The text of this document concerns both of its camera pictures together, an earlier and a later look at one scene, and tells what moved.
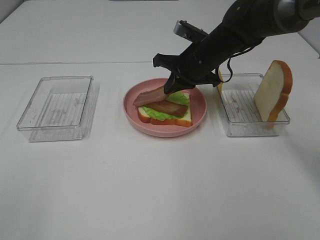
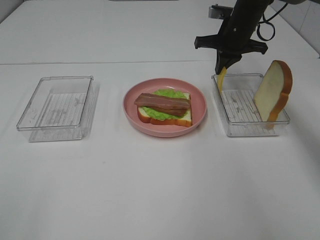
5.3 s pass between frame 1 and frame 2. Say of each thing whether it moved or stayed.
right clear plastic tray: stayed
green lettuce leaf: stayed
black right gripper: moved
